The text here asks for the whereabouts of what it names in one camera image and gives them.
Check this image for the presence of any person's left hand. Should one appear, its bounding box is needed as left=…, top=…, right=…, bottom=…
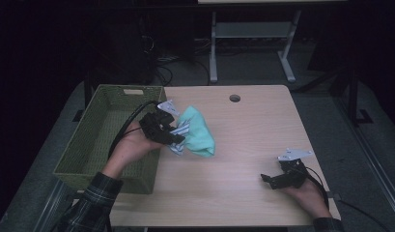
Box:
left=101, top=121, right=164, bottom=179

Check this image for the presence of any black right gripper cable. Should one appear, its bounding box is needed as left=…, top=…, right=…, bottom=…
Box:
left=303, top=165, right=330, bottom=209

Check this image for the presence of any grey metal stand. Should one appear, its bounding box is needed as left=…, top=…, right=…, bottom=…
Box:
left=208, top=10, right=302, bottom=84

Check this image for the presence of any bundle of floor cables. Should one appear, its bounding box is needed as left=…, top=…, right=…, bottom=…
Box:
left=152, top=52, right=212, bottom=87

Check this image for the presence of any black floor cable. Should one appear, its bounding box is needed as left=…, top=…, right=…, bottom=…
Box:
left=337, top=198, right=384, bottom=232

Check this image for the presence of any long metal floor rail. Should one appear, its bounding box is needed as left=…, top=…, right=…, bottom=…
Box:
left=333, top=96, right=395, bottom=224

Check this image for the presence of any teal cloth garment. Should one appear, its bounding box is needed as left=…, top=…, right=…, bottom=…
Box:
left=167, top=105, right=216, bottom=159

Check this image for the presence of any short metal floor rail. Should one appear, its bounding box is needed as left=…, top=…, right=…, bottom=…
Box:
left=32, top=179, right=77, bottom=232

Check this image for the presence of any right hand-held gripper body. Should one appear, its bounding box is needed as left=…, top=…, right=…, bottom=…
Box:
left=269, top=148, right=314, bottom=190

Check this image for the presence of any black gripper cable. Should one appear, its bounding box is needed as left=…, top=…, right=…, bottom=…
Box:
left=106, top=100, right=161, bottom=160
left=303, top=165, right=330, bottom=209

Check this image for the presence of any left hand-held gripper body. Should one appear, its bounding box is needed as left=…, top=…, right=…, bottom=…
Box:
left=138, top=100, right=182, bottom=145

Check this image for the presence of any person's right hand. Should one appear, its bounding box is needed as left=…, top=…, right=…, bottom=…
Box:
left=279, top=179, right=332, bottom=219

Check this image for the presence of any green woven basket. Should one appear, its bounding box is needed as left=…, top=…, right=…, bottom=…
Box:
left=53, top=84, right=170, bottom=195

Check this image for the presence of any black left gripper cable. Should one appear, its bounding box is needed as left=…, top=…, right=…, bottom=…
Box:
left=106, top=100, right=161, bottom=160

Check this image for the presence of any black metal stand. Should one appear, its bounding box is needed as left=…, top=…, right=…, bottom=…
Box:
left=329, top=64, right=375, bottom=128

